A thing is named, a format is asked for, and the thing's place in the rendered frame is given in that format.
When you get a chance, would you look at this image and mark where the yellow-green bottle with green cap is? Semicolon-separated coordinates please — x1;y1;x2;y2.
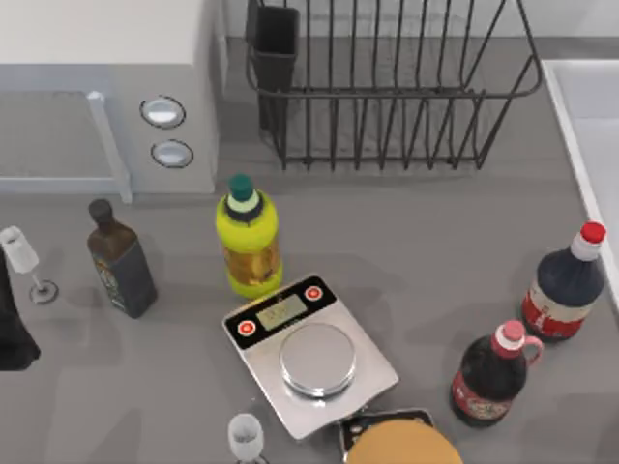
215;174;284;299

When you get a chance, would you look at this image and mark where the silver kitchen scale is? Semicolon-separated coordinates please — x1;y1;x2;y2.
221;274;400;441

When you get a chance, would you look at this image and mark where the pale microwave oven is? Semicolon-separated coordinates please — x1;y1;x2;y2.
0;0;230;204

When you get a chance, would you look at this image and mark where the small microwave knob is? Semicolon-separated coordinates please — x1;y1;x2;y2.
150;139;194;169

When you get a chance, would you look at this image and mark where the black cutlery holder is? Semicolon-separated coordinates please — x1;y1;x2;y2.
246;0;301;131

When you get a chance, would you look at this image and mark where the large microwave knob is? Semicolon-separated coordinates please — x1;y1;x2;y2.
139;95;187;131

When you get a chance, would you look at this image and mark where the dark square bottle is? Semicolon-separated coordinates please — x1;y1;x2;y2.
86;198;159;320

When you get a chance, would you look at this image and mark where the dark bottle with red cap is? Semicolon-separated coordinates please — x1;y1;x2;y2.
521;220;608;344

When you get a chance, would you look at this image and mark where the microwave oven door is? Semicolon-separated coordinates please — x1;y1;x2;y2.
0;89;133;204

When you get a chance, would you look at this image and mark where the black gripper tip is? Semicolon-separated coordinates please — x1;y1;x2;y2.
0;250;42;372

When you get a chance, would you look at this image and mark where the black wire dish rack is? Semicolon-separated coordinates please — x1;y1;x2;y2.
245;0;543;171

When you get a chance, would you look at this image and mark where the dark jug with pink handle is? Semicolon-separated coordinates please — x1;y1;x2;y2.
450;319;545;429

